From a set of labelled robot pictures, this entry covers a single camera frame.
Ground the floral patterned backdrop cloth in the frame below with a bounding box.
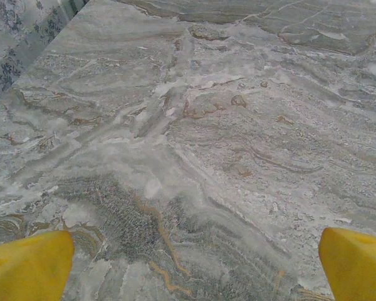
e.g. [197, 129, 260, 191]
[0, 0, 70, 109]

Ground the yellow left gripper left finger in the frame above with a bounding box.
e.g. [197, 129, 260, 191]
[0, 230, 76, 301]

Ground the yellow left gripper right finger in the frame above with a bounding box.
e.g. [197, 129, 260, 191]
[318, 227, 376, 301]

